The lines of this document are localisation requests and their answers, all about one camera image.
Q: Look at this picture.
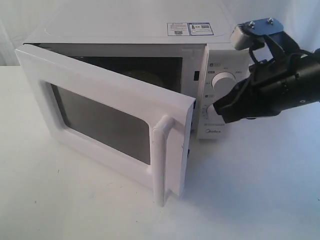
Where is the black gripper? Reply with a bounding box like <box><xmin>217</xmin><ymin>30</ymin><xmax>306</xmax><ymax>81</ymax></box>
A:
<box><xmin>213</xmin><ymin>51</ymin><xmax>313</xmax><ymax>123</ymax></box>

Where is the cream ceramic bowl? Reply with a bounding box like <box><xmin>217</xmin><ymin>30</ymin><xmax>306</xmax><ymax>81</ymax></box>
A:
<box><xmin>127</xmin><ymin>70</ymin><xmax>163</xmax><ymax>87</ymax></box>

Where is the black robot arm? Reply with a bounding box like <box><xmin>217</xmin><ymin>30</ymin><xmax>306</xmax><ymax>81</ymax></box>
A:
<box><xmin>213</xmin><ymin>50</ymin><xmax>320</xmax><ymax>124</ymax></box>

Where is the white microwave oven body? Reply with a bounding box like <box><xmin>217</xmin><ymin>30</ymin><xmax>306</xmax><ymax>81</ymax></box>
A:
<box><xmin>24</xmin><ymin>0</ymin><xmax>249</xmax><ymax>139</ymax></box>

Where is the upper white control knob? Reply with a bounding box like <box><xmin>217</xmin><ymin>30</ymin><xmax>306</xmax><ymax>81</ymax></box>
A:
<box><xmin>211</xmin><ymin>71</ymin><xmax>236</xmax><ymax>90</ymax></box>

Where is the white control knob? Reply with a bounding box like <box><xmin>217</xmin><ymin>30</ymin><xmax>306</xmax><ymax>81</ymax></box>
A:
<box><xmin>206</xmin><ymin>104</ymin><xmax>218</xmax><ymax>120</ymax></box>
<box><xmin>211</xmin><ymin>71</ymin><xmax>236</xmax><ymax>90</ymax></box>

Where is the lower white control knob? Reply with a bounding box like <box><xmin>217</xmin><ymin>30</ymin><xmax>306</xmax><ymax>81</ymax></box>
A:
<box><xmin>206</xmin><ymin>104</ymin><xmax>218</xmax><ymax>120</ymax></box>

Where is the right blue warning sticker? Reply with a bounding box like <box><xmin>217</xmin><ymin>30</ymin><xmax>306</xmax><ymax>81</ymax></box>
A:
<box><xmin>188</xmin><ymin>22</ymin><xmax>214</xmax><ymax>36</ymax></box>

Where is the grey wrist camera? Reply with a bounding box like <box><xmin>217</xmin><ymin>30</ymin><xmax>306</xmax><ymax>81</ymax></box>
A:
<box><xmin>230</xmin><ymin>24</ymin><xmax>264</xmax><ymax>51</ymax></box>

